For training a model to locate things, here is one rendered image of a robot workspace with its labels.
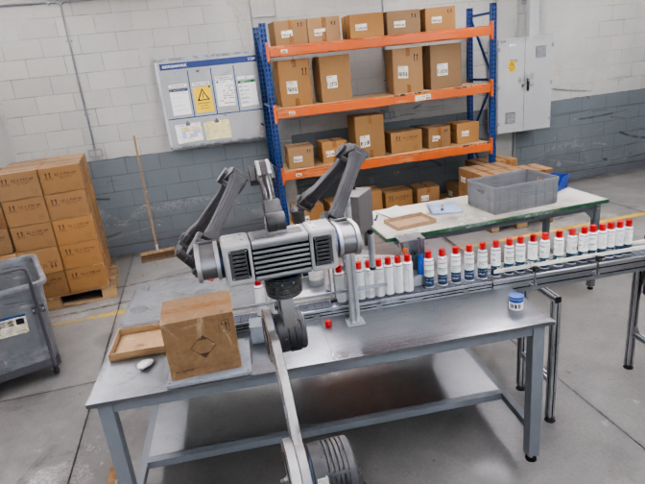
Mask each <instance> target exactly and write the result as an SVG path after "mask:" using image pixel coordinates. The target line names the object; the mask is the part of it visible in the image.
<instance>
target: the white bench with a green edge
mask: <svg viewBox="0 0 645 484"><path fill-rule="evenodd" d="M443 202H455V204H456V205H457V206H458V207H459V208H460V209H461V210H462V211H463V213H452V214H442V215H433V214H432V213H431V211H430V210H429V208H428V207H427V205H426V204H433V203H443ZM608 202H609V199H607V198H604V197H600V196H597V195H593V194H590V193H587V192H584V191H581V190H577V189H574V188H571V187H566V188H565V189H563V190H561V191H559V192H558V199H557V202H556V203H555V204H551V205H547V206H538V207H533V208H528V209H523V210H519V211H514V212H509V213H504V214H499V215H493V214H490V213H488V212H485V211H484V210H481V209H479V208H476V207H474V206H470V205H469V204H468V197H467V195H466V196H461V197H455V198H449V199H443V200H437V201H432V202H426V203H420V204H414V205H408V206H401V207H402V208H404V209H406V210H409V211H412V212H414V213H418V212H422V213H424V214H427V215H429V216H431V217H433V218H436V219H437V223H435V224H431V225H426V226H421V227H417V228H412V229H407V230H400V231H397V230H394V229H392V228H390V227H389V226H387V225H385V224H384V220H385V219H390V218H388V217H386V216H383V215H381V214H378V213H376V212H375V211H379V210H375V211H373V212H372V215H373V226H372V227H370V229H373V232H374V233H375V234H376V235H378V236H379V237H380V238H381V239H382V240H383V241H385V242H386V243H387V242H394V243H395V244H399V241H398V240H397V239H396V238H395V237H394V236H395V235H400V234H406V233H413V232H419V233H420V234H421V235H422V236H424V237H425V240H426V239H433V238H439V237H448V236H454V235H459V234H465V233H470V232H475V231H480V230H490V229H496V228H501V227H506V226H511V225H517V224H522V223H528V222H533V221H538V220H542V232H548V233H549V234H550V218H554V217H559V216H564V215H569V214H575V213H580V212H585V213H586V214H587V215H588V216H589V217H590V225H597V230H599V224H600V211H601V204H606V203H608ZM376 214H378V217H377V220H376V221H374V218H375V216H376ZM364 246H368V234H367V232H365V233H364ZM586 285H588V287H587V289H589V290H591V289H593V287H591V286H594V285H595V279H590V280H587V281H586Z"/></svg>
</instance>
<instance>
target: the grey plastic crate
mask: <svg viewBox="0 0 645 484"><path fill-rule="evenodd" d="M538 177H540V178H544V180H538ZM558 180H559V176H555V175H551V174H546V173H542V172H539V171H535V170H531V169H522V170H517V171H512V172H507V173H501V174H495V175H490V176H484V177H480V178H474V179H468V180H467V197H468V204H469V205H470V206H474V207H476V208H479V209H481V210H484V211H485V212H488V213H490V214H493V215H499V214H504V213H509V212H514V211H519V210H523V209H528V208H533V207H538V206H547V205H551V204H555V203H556V202H557V199H558Z"/></svg>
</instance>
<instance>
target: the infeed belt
mask: <svg viewBox="0 0 645 484"><path fill-rule="evenodd" d="M486 281H491V279H490V278H488V279H485V280H480V279H478V276H476V277H474V281H473V282H466V281H465V279H464V278H461V283H460V284H452V283H451V280H448V281H447V282H448V285H447V286H445V287H441V286H439V285H438V283H437V282H435V287H434V288H433V289H426V288H425V287H424V285H421V286H415V287H414V291H413V292H410V293H408V292H404V293H403V294H396V293H394V294H393V295H391V296H387V295H386V296H385V297H383V298H377V297H376V296H375V298H374V299H367V298H365V299H364V300H362V301H359V303H364V302H370V301H376V300H382V299H388V298H393V297H399V296H405V295H411V294H416V293H422V292H428V291H434V290H440V289H445V288H451V287H457V286H463V285H469V284H474V283H480V282H486ZM330 307H331V302H330V301H324V302H314V303H308V304H302V305H300V306H298V305H296V306H295V311H296V310H300V311H301V312H307V311H313V310H319V309H325V308H330ZM233 317H234V323H235V324H238V323H244V322H248V321H249V319H252V318H258V316H257V312H255V313H249V314H243V315H237V316H233Z"/></svg>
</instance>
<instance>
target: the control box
mask: <svg viewBox="0 0 645 484"><path fill-rule="evenodd" d="M350 206H351V217H352V220H353V221H354V222H355V223H356V224H357V226H358V228H359V230H360V233H361V235H363V234H364V233H365V232H366V231H367V230H368V229H369V228H370V227H372V226H373V215H372V201H371V188H370V187H356V190H352V191H351V194H350Z"/></svg>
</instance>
